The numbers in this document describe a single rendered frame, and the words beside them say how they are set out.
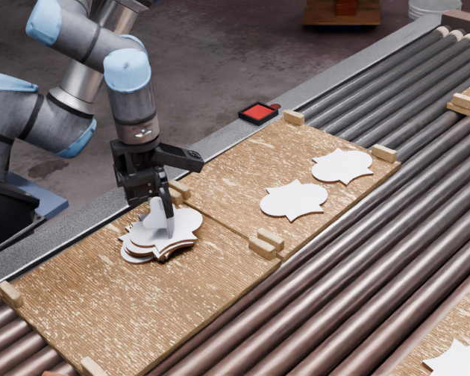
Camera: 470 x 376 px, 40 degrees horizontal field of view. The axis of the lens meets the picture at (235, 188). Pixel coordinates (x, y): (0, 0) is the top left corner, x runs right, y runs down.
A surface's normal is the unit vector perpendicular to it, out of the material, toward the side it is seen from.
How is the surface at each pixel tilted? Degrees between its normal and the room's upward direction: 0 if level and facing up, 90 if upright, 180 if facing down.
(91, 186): 0
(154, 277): 0
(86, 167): 0
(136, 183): 89
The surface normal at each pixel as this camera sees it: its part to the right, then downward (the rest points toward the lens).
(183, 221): -0.07, -0.80
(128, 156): 0.43, 0.49
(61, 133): 0.30, 0.36
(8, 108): 0.41, 0.15
